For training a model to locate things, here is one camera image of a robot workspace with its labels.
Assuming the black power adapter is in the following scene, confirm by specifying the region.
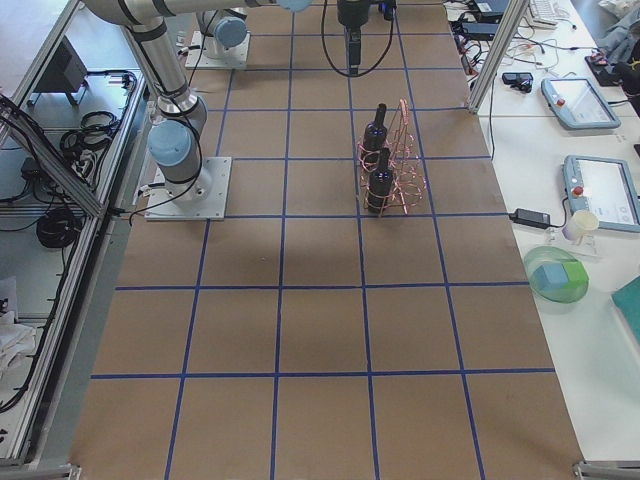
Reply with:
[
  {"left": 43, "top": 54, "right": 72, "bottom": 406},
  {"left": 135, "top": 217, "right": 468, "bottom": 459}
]
[{"left": 509, "top": 208, "right": 551, "bottom": 230}]

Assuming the wine bottle in basket right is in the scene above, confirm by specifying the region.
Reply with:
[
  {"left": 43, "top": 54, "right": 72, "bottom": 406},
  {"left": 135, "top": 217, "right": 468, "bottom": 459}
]
[{"left": 367, "top": 147, "right": 394, "bottom": 214}]

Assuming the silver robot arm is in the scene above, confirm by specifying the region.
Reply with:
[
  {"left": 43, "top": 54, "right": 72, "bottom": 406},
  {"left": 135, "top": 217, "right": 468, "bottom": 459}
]
[
  {"left": 85, "top": 1, "right": 268, "bottom": 198},
  {"left": 185, "top": 1, "right": 373, "bottom": 77}
]

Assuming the white paper cup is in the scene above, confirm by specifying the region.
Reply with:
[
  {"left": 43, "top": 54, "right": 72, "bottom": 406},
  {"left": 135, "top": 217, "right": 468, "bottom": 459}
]
[{"left": 562, "top": 210, "right": 599, "bottom": 242}]

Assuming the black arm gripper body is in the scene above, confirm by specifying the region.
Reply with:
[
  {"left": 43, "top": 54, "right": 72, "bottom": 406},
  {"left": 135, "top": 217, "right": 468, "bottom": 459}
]
[{"left": 337, "top": 0, "right": 371, "bottom": 30}]

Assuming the black braided cable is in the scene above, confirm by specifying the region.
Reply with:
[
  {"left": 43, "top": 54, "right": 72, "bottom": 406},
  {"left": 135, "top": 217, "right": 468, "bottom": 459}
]
[{"left": 321, "top": 0, "right": 397, "bottom": 78}]

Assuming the green bowl with blocks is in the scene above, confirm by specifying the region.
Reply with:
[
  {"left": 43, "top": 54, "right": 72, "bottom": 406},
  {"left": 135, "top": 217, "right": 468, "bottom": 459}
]
[{"left": 523, "top": 246, "right": 589, "bottom": 304}]

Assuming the copper wire wine basket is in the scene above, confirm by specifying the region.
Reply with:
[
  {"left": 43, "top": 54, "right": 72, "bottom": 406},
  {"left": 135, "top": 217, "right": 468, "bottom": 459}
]
[{"left": 357, "top": 98, "right": 426, "bottom": 216}]

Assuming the aluminium frame post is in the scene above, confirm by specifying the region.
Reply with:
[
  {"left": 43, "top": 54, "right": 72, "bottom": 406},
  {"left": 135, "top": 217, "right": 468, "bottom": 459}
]
[{"left": 467, "top": 0, "right": 529, "bottom": 114}]

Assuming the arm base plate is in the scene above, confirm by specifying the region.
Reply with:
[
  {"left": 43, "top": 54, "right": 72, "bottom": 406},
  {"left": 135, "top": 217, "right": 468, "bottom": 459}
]
[
  {"left": 185, "top": 31, "right": 250, "bottom": 70},
  {"left": 144, "top": 157, "right": 232, "bottom": 221}
]

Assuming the wine bottle in basket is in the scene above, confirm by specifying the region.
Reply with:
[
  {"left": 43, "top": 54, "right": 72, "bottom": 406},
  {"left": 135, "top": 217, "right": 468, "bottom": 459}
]
[
  {"left": 367, "top": 147, "right": 394, "bottom": 214},
  {"left": 360, "top": 103, "right": 388, "bottom": 164}
]

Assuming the wine bottle in basket left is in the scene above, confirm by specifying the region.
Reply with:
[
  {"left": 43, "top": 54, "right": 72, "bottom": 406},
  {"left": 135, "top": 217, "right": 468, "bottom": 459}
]
[{"left": 360, "top": 103, "right": 388, "bottom": 164}]

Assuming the teach pendant far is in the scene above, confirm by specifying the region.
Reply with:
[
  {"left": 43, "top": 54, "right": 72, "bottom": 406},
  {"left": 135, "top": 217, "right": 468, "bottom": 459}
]
[{"left": 540, "top": 77, "right": 621, "bottom": 130}]

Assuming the teach pendant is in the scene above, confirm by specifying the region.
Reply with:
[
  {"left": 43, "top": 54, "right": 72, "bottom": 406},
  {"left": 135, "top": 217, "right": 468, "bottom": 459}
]
[
  {"left": 562, "top": 155, "right": 639, "bottom": 233},
  {"left": 540, "top": 77, "right": 621, "bottom": 130}
]

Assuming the teach pendant near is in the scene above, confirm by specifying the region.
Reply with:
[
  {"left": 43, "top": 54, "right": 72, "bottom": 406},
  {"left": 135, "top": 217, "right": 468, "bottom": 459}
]
[{"left": 562, "top": 155, "right": 639, "bottom": 233}]

